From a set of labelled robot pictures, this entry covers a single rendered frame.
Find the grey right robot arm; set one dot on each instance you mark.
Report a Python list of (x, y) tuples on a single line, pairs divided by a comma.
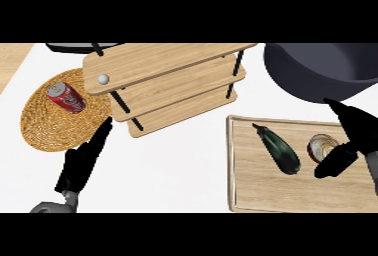
[(372, 173)]

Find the black round pan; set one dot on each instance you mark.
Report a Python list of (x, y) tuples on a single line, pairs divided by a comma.
[(74, 47)]

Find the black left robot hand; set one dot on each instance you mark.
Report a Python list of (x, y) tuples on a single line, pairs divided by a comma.
[(83, 160)]

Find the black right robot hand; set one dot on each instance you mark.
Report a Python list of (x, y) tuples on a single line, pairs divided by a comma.
[(355, 133)]

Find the red soda can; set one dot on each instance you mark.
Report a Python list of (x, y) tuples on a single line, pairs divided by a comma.
[(67, 97)]

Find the round woven wicker placemat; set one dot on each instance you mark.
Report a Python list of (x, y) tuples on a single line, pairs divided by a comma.
[(53, 126)]

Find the dark green eggplant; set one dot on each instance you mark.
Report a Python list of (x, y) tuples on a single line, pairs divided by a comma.
[(281, 150)]

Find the dark grey pot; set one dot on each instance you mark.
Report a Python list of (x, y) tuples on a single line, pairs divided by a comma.
[(319, 70)]

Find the pale wooden board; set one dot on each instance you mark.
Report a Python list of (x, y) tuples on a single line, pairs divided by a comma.
[(10, 60)]

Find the wooden tiered shelf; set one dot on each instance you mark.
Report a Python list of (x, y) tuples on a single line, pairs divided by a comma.
[(164, 85)]

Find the wooden tray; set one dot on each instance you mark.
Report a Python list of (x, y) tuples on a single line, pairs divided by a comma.
[(275, 186)]

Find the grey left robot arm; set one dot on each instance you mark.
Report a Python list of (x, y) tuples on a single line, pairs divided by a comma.
[(61, 203)]

